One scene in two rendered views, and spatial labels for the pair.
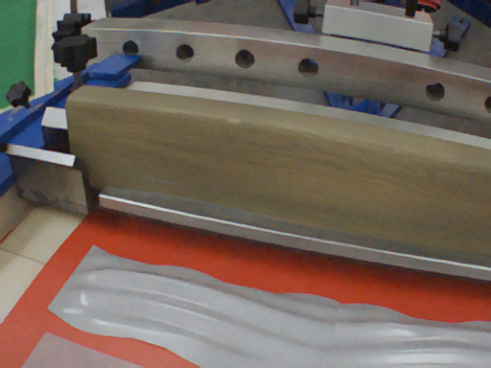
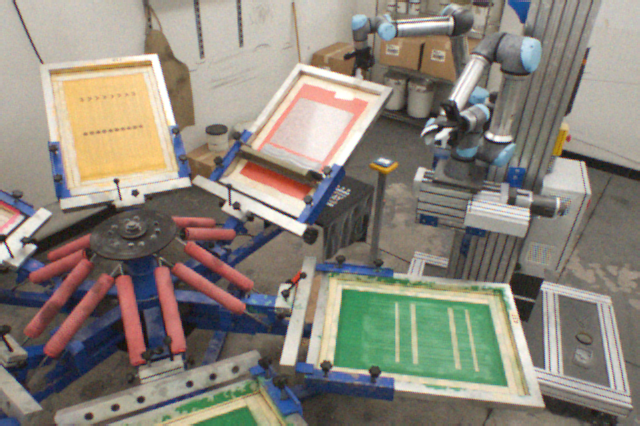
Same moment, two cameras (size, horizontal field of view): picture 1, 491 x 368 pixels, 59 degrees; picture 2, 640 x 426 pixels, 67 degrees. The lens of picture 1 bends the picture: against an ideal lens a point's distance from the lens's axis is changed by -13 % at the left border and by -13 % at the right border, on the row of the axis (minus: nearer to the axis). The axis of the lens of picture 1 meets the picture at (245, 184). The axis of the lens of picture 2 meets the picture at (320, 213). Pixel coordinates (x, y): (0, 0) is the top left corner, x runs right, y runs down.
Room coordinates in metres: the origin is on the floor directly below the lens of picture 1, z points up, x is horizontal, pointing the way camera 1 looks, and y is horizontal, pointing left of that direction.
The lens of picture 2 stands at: (2.07, 0.44, 2.37)
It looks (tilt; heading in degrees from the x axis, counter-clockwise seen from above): 34 degrees down; 189
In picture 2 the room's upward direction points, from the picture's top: 2 degrees clockwise
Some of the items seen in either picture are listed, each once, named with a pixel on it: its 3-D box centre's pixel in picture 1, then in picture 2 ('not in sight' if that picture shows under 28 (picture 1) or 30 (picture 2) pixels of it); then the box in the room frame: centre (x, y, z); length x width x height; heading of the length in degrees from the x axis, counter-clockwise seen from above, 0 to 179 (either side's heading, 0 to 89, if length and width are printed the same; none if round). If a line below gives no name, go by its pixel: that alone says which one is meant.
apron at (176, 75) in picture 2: not in sight; (161, 73); (-1.52, -1.43, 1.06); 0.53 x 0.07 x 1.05; 153
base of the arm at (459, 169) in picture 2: not in sight; (461, 163); (0.00, 0.78, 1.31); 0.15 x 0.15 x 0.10
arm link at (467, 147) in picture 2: not in sight; (464, 139); (0.29, 0.73, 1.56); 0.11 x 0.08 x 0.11; 56
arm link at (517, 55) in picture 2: not in sight; (505, 104); (0.08, 0.90, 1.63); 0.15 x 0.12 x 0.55; 56
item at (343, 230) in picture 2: not in sight; (343, 227); (-0.11, 0.25, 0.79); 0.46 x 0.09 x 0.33; 153
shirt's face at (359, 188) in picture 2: not in sight; (318, 191); (-0.19, 0.09, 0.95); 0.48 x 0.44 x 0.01; 153
